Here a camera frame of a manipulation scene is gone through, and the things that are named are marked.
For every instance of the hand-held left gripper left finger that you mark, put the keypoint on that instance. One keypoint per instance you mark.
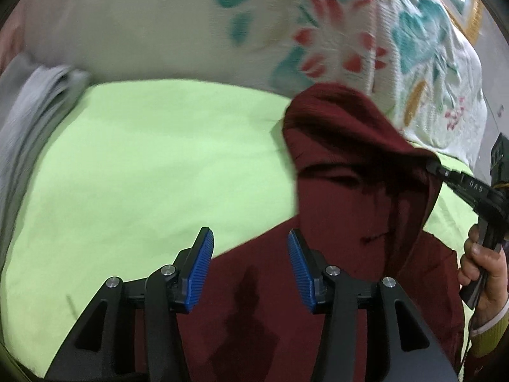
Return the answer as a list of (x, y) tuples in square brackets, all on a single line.
[(199, 272)]

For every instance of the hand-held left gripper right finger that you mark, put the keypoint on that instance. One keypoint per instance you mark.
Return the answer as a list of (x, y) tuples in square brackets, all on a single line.
[(299, 272)]

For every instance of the gold framed wall picture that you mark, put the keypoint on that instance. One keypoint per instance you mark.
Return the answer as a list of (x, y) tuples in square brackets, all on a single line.
[(473, 12)]

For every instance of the folded grey cloth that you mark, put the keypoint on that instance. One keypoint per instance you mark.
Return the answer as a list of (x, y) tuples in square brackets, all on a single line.
[(24, 127)]

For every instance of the person's right hand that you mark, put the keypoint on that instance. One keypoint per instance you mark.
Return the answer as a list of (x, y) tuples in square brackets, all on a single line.
[(493, 278)]

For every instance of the dark red knit sweater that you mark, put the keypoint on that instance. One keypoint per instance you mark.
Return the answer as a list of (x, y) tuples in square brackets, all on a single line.
[(358, 167)]

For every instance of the light green bed sheet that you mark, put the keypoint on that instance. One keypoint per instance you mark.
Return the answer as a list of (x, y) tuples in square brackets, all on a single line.
[(139, 159)]

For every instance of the white floral quilt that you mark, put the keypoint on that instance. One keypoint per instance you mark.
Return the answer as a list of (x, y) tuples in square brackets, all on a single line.
[(159, 28)]

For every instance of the person's right forearm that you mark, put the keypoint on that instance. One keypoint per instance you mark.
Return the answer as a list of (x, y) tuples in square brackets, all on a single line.
[(491, 340)]

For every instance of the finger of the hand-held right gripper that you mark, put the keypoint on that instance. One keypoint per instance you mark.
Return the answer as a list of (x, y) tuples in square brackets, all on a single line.
[(457, 181)]

